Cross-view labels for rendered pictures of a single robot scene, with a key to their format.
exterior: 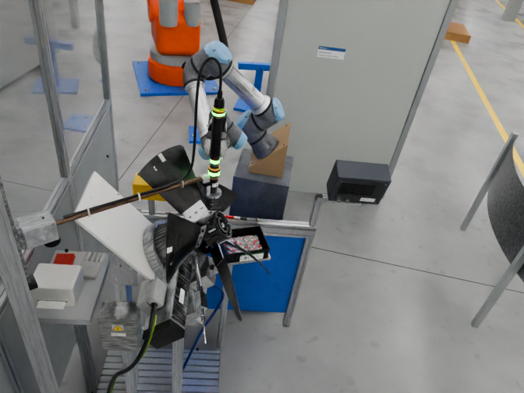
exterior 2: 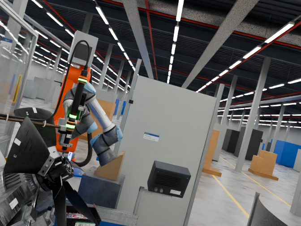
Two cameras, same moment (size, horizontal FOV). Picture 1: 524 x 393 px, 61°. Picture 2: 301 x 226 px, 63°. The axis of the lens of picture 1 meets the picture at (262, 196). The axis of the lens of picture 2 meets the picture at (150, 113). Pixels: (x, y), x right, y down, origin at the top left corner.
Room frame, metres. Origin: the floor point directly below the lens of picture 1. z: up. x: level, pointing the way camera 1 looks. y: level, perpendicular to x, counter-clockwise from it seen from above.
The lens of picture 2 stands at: (0.06, -0.17, 1.57)
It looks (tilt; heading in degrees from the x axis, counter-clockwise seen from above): 0 degrees down; 359
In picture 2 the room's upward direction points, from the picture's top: 15 degrees clockwise
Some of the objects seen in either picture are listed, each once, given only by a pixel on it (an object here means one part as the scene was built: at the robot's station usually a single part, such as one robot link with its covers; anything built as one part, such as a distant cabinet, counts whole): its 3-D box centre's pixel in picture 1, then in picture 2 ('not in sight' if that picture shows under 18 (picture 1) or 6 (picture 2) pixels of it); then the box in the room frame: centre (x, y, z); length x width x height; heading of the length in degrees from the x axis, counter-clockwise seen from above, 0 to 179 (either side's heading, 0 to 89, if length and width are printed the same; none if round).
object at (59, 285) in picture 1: (55, 288); not in sight; (1.08, 0.74, 0.92); 0.17 x 0.16 x 0.11; 98
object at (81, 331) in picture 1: (83, 345); not in sight; (1.16, 0.72, 0.42); 0.04 x 0.04 x 0.83; 8
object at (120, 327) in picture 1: (121, 326); not in sight; (1.08, 0.49, 0.73); 0.15 x 0.09 x 0.22; 98
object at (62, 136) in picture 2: (210, 184); (66, 136); (1.34, 0.20, 1.34); 0.09 x 0.07 x 0.10; 133
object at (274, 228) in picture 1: (229, 224); (72, 207); (1.72, 0.14, 0.82); 0.90 x 0.04 x 0.08; 98
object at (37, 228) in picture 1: (36, 229); not in sight; (0.92, 0.65, 1.39); 0.10 x 0.07 x 0.08; 133
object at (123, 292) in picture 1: (127, 330); not in sight; (1.17, 0.51, 0.58); 0.09 x 0.04 x 1.15; 8
